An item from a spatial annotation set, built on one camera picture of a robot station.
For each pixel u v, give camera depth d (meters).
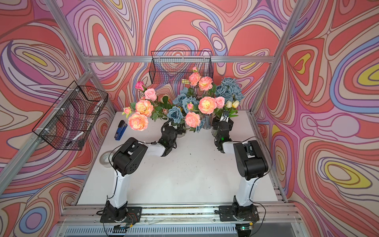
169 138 0.77
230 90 0.79
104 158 0.93
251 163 0.51
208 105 0.61
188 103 0.72
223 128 0.74
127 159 0.55
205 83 0.73
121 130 1.07
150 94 0.67
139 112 0.58
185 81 0.83
